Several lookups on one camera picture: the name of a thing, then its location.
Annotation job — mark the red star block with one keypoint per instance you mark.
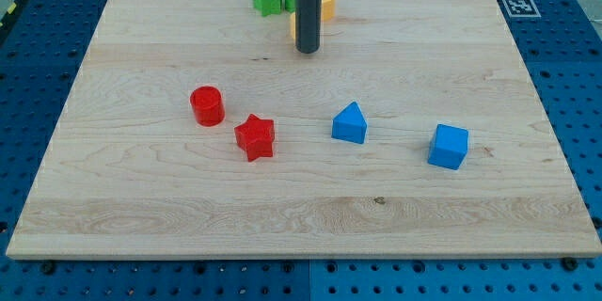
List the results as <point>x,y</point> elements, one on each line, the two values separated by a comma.
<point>256,137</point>

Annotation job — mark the blue triangular prism block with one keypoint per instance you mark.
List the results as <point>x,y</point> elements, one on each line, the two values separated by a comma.
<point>350,124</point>

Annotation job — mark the red cylinder block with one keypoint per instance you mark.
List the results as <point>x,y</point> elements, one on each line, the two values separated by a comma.
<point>207,106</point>

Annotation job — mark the light wooden board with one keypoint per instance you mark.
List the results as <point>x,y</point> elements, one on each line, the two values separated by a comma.
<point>130,175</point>

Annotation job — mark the yellow block behind rod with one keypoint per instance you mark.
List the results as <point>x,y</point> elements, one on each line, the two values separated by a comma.
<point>292,25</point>

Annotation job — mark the yellow cylinder block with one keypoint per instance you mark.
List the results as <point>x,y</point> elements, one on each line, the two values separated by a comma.
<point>328,10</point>

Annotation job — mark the blue cube block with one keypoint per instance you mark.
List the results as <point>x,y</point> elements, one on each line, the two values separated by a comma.
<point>448,147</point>

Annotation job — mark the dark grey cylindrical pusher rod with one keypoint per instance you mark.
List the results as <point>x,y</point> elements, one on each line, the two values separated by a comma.
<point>307,25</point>

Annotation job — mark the white fiducial marker tag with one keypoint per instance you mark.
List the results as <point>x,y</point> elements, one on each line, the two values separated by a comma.
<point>521,8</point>

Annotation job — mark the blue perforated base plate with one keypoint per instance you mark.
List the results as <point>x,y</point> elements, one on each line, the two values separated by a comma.
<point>40,58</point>

